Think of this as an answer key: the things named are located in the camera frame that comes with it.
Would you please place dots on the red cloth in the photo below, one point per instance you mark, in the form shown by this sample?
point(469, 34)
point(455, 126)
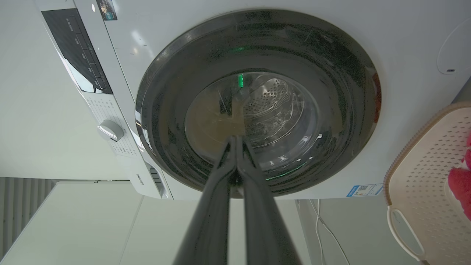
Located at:
point(461, 187)

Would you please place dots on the round dark washing machine door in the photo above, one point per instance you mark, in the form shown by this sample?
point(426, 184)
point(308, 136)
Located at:
point(294, 73)

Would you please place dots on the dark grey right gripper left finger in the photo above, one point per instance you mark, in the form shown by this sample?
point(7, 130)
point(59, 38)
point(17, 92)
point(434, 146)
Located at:
point(209, 224)

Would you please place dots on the silver washing machine dial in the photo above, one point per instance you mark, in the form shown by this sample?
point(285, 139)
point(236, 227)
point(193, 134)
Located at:
point(110, 130)

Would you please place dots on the white front-load washing machine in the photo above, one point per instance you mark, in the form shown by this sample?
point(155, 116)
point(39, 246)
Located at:
point(154, 44)

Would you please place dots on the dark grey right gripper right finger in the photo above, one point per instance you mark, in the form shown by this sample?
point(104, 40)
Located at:
point(265, 224)

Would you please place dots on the white perforated laundry basket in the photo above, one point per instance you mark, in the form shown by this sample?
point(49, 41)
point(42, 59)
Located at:
point(430, 191)

